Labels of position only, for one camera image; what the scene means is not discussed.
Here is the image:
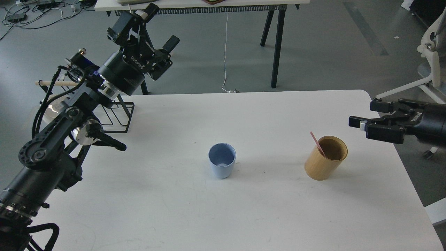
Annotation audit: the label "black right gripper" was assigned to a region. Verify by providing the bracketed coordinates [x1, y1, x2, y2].
[348, 98, 446, 147]

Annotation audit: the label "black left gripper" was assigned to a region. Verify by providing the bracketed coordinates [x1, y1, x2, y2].
[98, 3, 180, 96]

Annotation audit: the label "pink chopstick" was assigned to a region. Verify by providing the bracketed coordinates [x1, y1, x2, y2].
[310, 131, 326, 157]

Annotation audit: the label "blue plastic cup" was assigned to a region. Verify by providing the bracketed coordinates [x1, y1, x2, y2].
[208, 143, 236, 178]

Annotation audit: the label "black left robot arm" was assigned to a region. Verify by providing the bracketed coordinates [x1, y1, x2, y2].
[1, 3, 179, 251]

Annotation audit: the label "bamboo cylindrical holder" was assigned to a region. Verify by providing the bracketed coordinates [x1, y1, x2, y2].
[304, 136, 348, 181]

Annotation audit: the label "white office chair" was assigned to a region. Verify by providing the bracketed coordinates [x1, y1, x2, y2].
[375, 7, 446, 159]

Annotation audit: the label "black wire dish rack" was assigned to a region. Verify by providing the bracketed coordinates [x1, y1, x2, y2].
[38, 79, 136, 134]

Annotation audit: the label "white hanging cable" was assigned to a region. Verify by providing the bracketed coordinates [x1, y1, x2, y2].
[222, 10, 241, 94]

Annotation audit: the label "wooden rack handle rod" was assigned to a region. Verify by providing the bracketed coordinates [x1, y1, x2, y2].
[35, 81, 78, 87]

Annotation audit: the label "floor cables and adapters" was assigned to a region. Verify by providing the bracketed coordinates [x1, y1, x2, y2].
[0, 0, 98, 39]

